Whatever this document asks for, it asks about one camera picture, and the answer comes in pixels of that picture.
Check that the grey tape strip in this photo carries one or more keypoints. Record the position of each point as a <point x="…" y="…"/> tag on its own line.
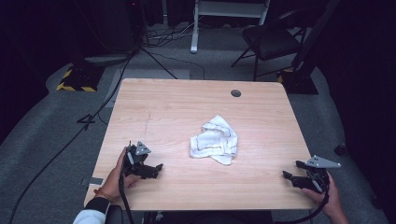
<point x="92" y="181"/>

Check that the person's left hand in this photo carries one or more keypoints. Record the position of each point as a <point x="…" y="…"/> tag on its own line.
<point x="113" y="183"/>

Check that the round grey table grommet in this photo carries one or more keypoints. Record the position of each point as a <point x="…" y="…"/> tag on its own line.
<point x="236" y="93"/>

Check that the white metal desk frame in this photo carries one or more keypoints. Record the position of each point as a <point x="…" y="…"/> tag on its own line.
<point x="229" y="9"/>

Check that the black folding chair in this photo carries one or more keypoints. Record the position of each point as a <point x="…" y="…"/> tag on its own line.
<point x="271" y="42"/>

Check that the person's dark lap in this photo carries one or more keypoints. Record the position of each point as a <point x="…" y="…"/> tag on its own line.
<point x="211" y="217"/>

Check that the black stand with striped base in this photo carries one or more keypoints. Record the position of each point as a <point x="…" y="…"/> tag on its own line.
<point x="79" y="79"/>
<point x="300" y="82"/>

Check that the person's right hand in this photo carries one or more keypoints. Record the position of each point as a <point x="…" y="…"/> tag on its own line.
<point x="333" y="200"/>

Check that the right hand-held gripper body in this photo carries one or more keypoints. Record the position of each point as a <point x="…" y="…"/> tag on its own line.
<point x="319" y="180"/>

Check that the white cloth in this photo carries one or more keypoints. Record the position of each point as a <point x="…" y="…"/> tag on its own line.
<point x="214" y="141"/>

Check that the black equipment cabinet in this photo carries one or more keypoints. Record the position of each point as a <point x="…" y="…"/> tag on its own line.
<point x="109" y="28"/>

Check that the small black floor object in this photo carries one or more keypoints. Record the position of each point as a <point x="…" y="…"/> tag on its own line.
<point x="340" y="149"/>

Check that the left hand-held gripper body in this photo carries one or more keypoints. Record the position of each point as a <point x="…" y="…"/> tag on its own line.
<point x="134" y="165"/>

